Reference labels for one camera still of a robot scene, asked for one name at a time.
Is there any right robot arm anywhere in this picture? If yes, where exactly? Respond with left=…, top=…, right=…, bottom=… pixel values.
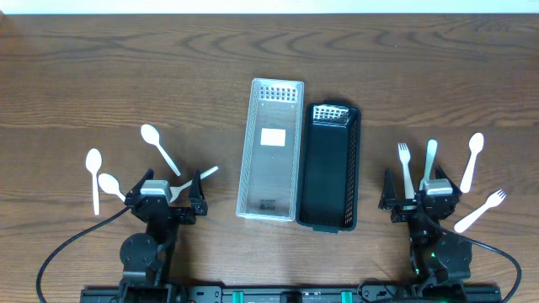
left=378, top=166, right=472, bottom=300

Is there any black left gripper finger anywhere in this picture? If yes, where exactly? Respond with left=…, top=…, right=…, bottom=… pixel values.
left=189, top=169, right=205, bottom=207
left=127, top=168, right=154, bottom=198

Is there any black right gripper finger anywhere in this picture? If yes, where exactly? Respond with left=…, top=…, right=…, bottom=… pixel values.
left=435, top=164, right=456, bottom=194
left=378, top=168, right=397, bottom=210

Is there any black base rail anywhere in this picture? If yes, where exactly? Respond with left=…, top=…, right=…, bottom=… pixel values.
left=80, top=284, right=502, bottom=303

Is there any white plastic spoon angled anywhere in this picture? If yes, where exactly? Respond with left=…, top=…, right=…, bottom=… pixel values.
left=168, top=165, right=220, bottom=205

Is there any white plastic fork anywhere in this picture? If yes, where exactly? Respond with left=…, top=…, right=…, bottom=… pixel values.
left=453, top=189, right=507, bottom=233
left=398, top=143, right=415, bottom=199
left=419, top=139, right=438, bottom=190

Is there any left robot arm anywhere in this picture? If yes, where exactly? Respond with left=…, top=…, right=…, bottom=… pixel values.
left=114, top=169, right=208, bottom=303

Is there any black plastic perforated basket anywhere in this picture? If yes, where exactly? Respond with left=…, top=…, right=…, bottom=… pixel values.
left=296, top=100, right=361, bottom=233

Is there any clear plastic perforated basket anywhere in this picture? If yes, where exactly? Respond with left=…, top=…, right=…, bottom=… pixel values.
left=236, top=78, right=304, bottom=221

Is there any white plastic spoon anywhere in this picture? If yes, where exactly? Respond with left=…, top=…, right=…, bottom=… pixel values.
left=85, top=148, right=102, bottom=215
left=98, top=173, right=125, bottom=202
left=460, top=132, right=484, bottom=193
left=141, top=124, right=181, bottom=177

